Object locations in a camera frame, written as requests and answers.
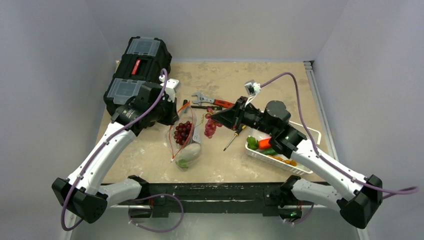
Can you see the white radish with leaves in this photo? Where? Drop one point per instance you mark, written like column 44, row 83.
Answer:
column 188, row 155

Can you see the green bell pepper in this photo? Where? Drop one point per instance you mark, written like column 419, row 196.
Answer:
column 252, row 143

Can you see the dark red grape bunch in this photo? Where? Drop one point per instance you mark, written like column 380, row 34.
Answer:
column 182, row 132

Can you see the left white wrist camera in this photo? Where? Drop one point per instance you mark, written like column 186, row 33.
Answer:
column 172, row 86

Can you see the white plastic basket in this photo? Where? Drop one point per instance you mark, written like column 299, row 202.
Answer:
column 280, row 160

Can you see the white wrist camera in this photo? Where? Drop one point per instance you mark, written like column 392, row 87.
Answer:
column 172, row 86
column 253, row 88

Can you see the clear orange-zip bag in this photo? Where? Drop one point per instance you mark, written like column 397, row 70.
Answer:
column 194, row 136

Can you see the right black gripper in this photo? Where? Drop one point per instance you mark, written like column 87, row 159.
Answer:
column 238, row 110

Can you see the red-handled adjustable wrench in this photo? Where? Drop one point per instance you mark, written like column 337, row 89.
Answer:
column 200, row 98

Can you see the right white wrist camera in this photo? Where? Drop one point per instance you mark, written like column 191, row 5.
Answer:
column 253, row 88

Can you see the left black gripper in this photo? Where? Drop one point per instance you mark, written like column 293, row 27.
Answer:
column 173, row 116

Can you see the black yellow-handled screwdriver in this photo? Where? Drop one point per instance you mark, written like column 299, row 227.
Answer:
column 236, row 133

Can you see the orange carrot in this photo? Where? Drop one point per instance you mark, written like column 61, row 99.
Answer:
column 264, row 144

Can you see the green cucumber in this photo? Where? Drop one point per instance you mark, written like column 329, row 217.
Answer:
column 269, row 152

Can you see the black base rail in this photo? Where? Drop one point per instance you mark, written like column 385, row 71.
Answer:
column 270, row 199

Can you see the black T-handle tool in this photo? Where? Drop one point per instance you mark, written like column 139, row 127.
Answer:
column 213, row 107

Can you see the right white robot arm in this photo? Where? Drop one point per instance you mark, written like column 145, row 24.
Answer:
column 353, row 194

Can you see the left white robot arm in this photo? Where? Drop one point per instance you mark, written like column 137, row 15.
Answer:
column 82, row 193

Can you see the black plastic toolbox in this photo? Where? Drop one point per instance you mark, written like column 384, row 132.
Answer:
column 142, row 61

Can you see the light red grape bunch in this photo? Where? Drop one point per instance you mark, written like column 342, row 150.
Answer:
column 211, row 125

